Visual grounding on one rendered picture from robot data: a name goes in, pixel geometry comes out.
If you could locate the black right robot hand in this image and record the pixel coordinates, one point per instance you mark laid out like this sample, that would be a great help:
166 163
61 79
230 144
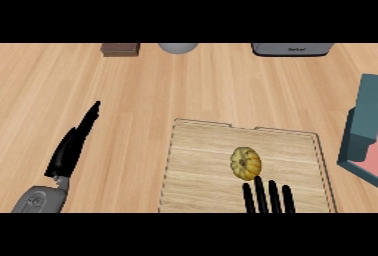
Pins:
266 196

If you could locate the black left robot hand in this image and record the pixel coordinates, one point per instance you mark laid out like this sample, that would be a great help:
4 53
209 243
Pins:
75 143

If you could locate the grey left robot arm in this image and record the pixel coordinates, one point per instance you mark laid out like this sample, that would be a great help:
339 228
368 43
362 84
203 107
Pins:
42 199

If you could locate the yellow squash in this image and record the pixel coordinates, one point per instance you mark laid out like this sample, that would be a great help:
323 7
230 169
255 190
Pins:
246 163

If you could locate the pale wooden tray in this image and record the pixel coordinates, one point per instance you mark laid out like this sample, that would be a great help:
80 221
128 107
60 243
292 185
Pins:
246 160

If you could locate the teal cardboard box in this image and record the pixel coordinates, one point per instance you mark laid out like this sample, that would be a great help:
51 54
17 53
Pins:
362 130

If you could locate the brown wooden block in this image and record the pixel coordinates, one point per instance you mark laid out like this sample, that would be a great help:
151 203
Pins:
120 49

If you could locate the grey round object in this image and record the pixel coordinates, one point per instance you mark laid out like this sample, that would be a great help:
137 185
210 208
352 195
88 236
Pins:
178 47

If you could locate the grey appliance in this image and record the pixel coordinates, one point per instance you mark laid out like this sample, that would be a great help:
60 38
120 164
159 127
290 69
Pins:
293 49

